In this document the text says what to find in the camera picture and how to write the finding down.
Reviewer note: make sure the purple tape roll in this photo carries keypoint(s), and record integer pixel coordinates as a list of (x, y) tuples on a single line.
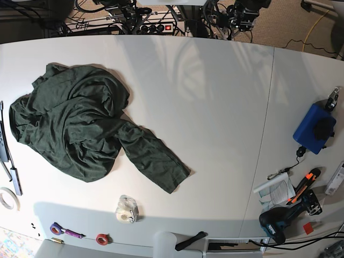
[(56, 229)]

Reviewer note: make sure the black knob on box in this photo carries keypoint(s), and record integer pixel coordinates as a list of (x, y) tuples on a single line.
[(323, 129)]

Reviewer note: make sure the grey remote panel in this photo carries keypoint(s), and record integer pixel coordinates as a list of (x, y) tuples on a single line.
[(3, 147)]

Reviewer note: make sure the teal cordless drill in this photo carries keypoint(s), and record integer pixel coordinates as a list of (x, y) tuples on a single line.
[(277, 219)]

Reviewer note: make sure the red square sticker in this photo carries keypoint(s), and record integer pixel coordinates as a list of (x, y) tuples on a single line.
[(309, 228)]

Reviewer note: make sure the white paper booklet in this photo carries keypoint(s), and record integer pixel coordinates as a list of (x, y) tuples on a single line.
[(275, 191)]

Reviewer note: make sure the purple pen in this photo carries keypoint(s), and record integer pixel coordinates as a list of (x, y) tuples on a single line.
[(72, 233)]

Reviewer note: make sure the dark green t-shirt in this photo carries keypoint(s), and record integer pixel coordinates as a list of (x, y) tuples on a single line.
[(73, 119)]

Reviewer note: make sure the grey usb hub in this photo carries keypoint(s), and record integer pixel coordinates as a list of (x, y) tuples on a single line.
[(16, 181)]

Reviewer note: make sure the white plastic tube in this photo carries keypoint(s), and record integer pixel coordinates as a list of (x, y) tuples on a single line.
[(164, 245)]

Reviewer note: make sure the blue box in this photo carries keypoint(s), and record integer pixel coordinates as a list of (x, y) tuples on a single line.
[(304, 133)]

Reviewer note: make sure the black power strip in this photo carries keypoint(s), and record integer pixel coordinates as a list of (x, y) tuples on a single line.
[(158, 29)]

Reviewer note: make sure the orange black utility knife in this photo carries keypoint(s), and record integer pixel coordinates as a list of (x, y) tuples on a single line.
[(304, 184)]

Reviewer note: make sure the silver carabiner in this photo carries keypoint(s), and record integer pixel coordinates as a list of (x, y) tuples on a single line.
[(285, 170)]

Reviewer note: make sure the white masking tape roll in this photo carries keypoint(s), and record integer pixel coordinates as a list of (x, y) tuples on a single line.
[(9, 200)]

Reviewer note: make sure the red tape roll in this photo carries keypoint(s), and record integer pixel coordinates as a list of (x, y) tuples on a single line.
[(103, 239)]

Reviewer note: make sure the metal clip pulley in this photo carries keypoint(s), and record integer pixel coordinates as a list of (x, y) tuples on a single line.
[(332, 100)]

